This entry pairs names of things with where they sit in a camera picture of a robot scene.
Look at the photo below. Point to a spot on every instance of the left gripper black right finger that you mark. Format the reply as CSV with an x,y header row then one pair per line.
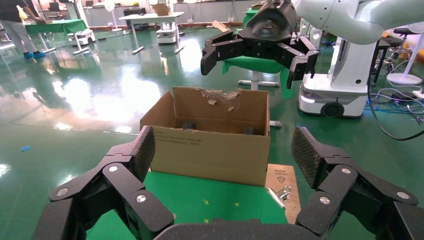
x,y
348,192

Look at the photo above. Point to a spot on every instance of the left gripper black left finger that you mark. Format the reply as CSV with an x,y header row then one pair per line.
x,y
126,185

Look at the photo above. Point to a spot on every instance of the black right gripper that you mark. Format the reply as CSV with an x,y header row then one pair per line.
x,y
268,23

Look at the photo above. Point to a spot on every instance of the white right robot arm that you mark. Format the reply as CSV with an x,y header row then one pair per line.
x,y
348,16

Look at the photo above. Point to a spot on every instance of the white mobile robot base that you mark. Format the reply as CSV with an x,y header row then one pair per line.
x,y
81,37
167,34

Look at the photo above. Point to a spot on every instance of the large open cardboard carton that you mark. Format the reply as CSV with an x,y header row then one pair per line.
x,y
212,155

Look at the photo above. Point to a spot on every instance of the brown cardboard box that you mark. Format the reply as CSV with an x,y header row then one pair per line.
x,y
162,9

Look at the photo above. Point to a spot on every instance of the brown board piece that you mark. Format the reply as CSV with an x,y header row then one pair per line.
x,y
221,26

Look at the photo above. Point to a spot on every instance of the white robot with black grippers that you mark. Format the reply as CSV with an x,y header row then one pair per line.
x,y
314,32

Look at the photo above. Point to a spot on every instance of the silver binder clip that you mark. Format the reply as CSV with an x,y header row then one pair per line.
x,y
278,195

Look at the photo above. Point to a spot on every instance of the white metal stand foot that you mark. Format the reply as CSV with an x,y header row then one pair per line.
x,y
275,124

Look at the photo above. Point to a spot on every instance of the white robot chassis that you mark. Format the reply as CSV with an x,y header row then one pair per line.
x,y
334,92

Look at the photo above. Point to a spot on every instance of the black foam block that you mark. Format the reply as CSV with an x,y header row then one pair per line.
x,y
188,125

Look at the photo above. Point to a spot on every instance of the blue scrap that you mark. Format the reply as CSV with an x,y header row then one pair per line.
x,y
24,148

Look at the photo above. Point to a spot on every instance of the white table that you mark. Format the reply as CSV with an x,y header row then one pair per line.
x,y
149,16

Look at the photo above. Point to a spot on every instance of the black side table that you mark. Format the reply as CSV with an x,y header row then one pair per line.
x,y
386,49

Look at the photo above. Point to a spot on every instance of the white standing fan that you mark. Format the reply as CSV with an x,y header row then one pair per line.
x,y
407,78
114,18

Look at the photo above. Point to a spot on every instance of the black stool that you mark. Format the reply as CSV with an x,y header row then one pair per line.
x,y
404,32

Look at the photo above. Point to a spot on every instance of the person with blue shoe covers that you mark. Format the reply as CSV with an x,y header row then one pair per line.
x,y
16,30

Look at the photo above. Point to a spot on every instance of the white table pedestal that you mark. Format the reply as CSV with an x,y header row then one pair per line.
x,y
254,79

